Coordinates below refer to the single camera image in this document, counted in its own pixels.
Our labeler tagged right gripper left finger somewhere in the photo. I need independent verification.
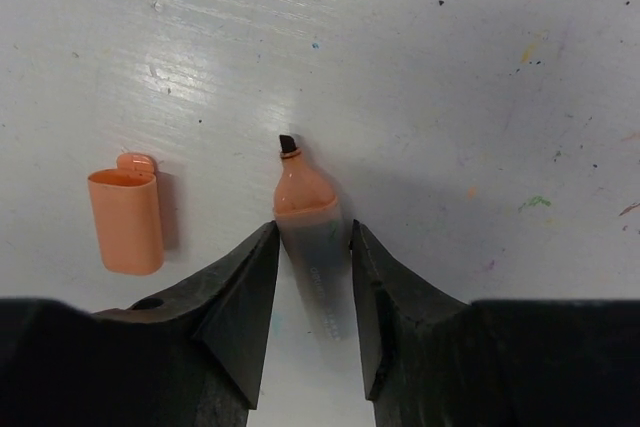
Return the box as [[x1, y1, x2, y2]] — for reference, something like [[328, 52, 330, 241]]
[[96, 221, 280, 410]]

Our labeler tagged grey pen orange tip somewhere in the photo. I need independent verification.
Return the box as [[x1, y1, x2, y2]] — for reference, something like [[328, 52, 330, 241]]
[[273, 134, 350, 340]]

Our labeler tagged orange pen cap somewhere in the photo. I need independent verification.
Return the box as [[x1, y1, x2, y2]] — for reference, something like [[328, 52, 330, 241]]
[[87, 153, 164, 276]]

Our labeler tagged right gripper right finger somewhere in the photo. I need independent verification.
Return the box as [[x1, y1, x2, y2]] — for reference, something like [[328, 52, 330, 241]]
[[350, 220, 467, 402]]

